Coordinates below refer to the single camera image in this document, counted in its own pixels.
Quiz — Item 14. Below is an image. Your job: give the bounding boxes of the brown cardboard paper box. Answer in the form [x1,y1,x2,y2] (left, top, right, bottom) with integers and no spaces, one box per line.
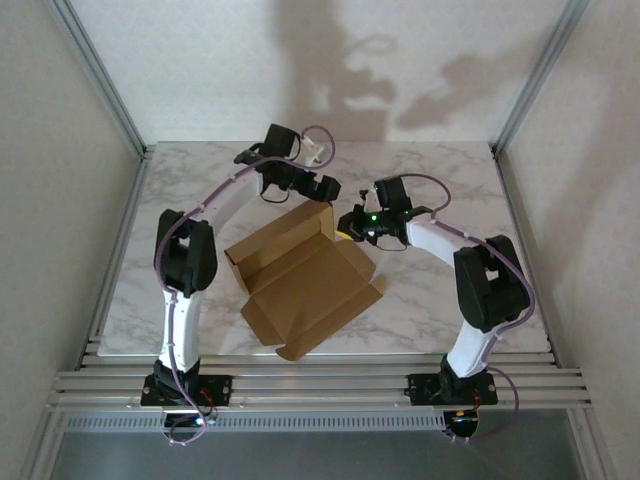
[223,199,389,362]

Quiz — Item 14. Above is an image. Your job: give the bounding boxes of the aluminium mounting rails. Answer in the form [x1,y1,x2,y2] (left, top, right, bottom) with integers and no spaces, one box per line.
[47,352,596,414]

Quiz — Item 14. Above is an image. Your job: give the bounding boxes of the aluminium side rail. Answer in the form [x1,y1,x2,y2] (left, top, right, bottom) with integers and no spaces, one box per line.
[77,149,151,361]
[492,149,560,362]

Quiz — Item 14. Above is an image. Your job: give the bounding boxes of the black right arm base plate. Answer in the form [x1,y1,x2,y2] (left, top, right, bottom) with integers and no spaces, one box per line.
[407,372,499,406]

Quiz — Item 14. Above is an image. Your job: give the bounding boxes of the grey slotted cable duct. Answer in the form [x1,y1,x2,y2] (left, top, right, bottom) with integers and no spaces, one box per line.
[62,412,446,434]

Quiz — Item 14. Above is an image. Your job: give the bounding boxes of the aluminium frame post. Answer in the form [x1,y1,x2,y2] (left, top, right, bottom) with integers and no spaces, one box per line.
[489,0,594,159]
[47,0,149,160]

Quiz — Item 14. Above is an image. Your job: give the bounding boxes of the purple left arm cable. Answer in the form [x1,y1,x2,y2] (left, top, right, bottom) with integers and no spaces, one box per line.
[155,124,336,449]

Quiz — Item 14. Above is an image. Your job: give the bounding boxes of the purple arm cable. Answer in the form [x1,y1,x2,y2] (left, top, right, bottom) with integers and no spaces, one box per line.
[399,172,539,446]
[155,124,336,449]

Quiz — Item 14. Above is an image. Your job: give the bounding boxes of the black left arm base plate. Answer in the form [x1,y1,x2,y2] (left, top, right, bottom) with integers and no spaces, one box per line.
[140,372,234,407]

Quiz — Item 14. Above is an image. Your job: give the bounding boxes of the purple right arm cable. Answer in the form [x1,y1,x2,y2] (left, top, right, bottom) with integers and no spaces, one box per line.
[399,172,539,446]

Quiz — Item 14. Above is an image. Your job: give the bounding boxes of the aluminium frame leg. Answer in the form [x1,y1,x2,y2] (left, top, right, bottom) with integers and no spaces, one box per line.
[568,410,616,480]
[19,413,57,480]

